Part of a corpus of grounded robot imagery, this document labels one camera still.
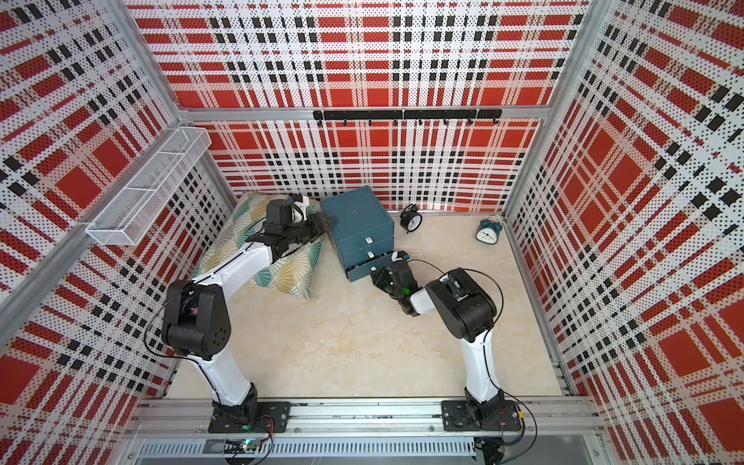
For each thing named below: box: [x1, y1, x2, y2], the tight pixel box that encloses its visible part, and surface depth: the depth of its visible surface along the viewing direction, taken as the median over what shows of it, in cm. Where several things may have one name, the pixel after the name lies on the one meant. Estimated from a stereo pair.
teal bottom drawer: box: [344, 252, 393, 282], surface depth 98 cm
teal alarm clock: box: [475, 217, 503, 246], surface depth 110 cm
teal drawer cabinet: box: [319, 185, 395, 282], surface depth 93 cm
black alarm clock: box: [400, 203, 423, 234], surface depth 113 cm
